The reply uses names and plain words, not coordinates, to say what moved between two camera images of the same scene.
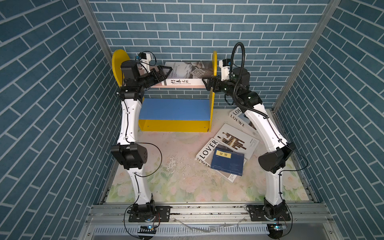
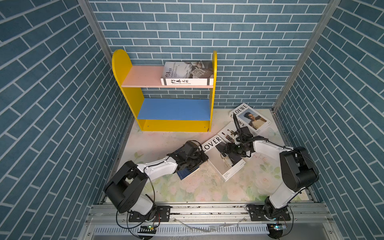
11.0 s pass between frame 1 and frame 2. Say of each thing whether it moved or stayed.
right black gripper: moved
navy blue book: moved
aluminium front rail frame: stayed
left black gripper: moved
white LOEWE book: stayed
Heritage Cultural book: stayed
